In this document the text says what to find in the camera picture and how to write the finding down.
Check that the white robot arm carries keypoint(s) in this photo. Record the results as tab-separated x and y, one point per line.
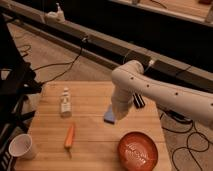
129	79

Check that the blue sponge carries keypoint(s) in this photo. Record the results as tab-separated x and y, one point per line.
109	116

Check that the black rectangular box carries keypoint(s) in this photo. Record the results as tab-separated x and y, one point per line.
138	101

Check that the small white glue bottle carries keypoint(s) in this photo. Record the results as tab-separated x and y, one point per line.
65	105

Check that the orange carrot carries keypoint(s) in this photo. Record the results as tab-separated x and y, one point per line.
69	139

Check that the red orange plate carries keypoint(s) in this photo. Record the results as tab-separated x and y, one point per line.
137	152

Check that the white spray bottle on ledge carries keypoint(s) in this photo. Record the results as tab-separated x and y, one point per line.
58	15

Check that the black tripod stand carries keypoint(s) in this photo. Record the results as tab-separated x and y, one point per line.
17	80

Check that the white paper cup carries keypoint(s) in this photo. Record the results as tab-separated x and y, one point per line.
22	146

